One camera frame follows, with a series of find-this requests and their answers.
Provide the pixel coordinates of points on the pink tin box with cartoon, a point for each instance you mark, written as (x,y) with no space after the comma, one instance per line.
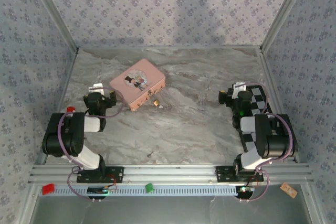
(123,87)

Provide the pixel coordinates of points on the small brass padlock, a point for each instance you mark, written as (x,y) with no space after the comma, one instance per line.
(156,102)

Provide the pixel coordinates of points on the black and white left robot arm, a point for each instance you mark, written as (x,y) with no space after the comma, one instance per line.
(65,137)

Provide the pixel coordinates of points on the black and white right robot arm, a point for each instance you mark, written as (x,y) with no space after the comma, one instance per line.
(275,140)

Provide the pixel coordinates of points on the black and white chessboard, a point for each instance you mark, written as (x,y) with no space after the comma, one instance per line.
(258,98)

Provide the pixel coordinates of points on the red glitter cylinder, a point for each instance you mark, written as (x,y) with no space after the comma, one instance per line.
(70,109)

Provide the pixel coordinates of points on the small circuit board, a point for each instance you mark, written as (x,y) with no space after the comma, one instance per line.
(245,189)
(97,190)

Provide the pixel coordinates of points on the green plastic block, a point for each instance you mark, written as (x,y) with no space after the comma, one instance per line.
(149,187)

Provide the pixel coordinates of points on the tan rectangular block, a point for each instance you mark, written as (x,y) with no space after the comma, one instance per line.
(288,190)

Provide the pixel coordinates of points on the red plastic block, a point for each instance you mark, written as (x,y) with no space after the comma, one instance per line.
(48,189)

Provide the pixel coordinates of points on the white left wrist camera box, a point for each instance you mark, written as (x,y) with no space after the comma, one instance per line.
(95,87)

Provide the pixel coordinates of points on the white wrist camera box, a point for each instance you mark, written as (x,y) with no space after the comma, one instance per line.
(95,87)
(240,85)

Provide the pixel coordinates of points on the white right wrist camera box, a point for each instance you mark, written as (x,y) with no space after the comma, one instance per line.
(240,85)

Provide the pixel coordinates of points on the aluminium frame side rail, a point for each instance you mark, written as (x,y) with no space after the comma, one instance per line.
(68,77)
(266,69)

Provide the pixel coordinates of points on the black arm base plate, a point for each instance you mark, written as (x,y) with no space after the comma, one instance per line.
(116,175)
(223,174)

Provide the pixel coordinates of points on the aluminium mounting rail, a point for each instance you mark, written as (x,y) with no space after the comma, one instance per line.
(170,174)

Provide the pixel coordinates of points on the aluminium frame post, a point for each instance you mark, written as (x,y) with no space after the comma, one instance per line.
(284,11)
(54,11)

